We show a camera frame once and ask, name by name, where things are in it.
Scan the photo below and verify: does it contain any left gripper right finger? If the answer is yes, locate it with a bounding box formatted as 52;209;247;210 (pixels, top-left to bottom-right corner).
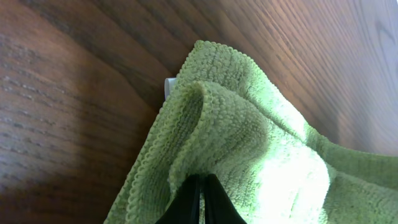
204;174;246;224

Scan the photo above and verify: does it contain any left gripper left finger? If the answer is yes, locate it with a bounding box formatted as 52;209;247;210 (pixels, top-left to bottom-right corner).
155;174;200;224

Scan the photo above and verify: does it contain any light green cloth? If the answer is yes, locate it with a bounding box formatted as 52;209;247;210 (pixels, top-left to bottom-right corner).
106;40;397;223

